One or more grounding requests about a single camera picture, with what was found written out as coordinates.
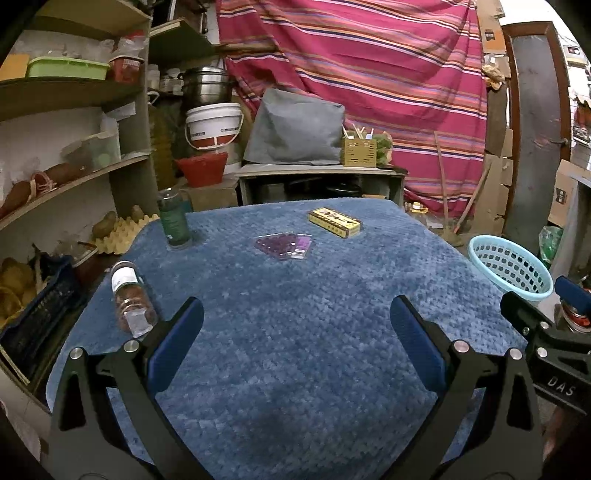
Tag yellow egg tray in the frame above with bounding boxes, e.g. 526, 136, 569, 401
95, 215, 160, 254

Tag clear plastic container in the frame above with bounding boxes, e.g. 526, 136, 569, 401
95, 131, 122, 171

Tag wooden broom stick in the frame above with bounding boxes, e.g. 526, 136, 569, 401
434, 131, 451, 232

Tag clear spice bottle white label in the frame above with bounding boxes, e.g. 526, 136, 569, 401
111, 261, 158, 337

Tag large amber oil jug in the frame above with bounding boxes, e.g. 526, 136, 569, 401
148, 92, 178, 190

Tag wooden shelf unit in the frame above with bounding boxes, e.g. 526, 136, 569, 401
0, 0, 218, 407

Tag blue plastic crate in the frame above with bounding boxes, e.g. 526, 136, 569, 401
0, 256, 88, 384

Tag stacked metal bowls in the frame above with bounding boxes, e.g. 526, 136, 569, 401
566, 300, 591, 333

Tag grey cushion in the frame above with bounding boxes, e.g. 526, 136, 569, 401
243, 88, 346, 164

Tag green plastic tray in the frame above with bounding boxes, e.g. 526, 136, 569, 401
26, 56, 110, 80

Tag green plastic bag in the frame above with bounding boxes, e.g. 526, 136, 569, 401
538, 225, 564, 268

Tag stack of cardboard sheets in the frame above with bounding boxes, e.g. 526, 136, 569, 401
480, 0, 515, 236

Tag red plastic basin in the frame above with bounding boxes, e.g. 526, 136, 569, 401
174, 152, 229, 188

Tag yellow cardboard box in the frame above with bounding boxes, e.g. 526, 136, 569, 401
0, 53, 31, 81

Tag white plastic bucket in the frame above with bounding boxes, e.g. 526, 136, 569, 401
185, 102, 245, 162

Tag sweet potato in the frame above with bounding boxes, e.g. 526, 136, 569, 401
44, 164, 86, 185
0, 181, 33, 217

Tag steel pot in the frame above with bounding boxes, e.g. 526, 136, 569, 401
178, 67, 234, 109

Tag red striped cloth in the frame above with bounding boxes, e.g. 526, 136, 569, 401
217, 0, 490, 220

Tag wooden utensil holder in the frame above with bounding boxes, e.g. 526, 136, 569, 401
342, 124, 377, 168

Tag labelled cardboard box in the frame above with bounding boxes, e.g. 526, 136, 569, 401
547, 159, 580, 227

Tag yellow brown patterned box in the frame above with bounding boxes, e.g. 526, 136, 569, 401
308, 208, 363, 239

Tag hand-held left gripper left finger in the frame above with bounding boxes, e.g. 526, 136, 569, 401
48, 296, 206, 480

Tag grey low table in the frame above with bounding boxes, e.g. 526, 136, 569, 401
236, 162, 408, 208

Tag green glass jar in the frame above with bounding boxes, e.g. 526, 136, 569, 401
157, 187, 193, 250

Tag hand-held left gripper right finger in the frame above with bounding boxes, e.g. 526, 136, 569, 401
389, 294, 546, 480

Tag green leafy vegetables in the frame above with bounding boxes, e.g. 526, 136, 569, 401
372, 133, 394, 167

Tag net bag of potatoes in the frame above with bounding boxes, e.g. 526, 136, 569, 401
0, 258, 37, 324

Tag red plastic basket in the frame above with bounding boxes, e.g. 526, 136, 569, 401
111, 54, 141, 84

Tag grey door with wooden frame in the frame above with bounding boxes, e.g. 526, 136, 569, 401
501, 21, 575, 241

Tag purple blister pack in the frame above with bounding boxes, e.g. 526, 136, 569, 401
253, 232, 315, 262

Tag light blue plastic basket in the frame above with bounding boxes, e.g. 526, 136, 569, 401
467, 234, 554, 302

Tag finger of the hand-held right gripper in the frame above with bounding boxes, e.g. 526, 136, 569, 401
554, 275, 591, 309
500, 290, 553, 334

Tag blue fleece blanket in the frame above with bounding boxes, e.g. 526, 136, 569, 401
46, 198, 532, 480

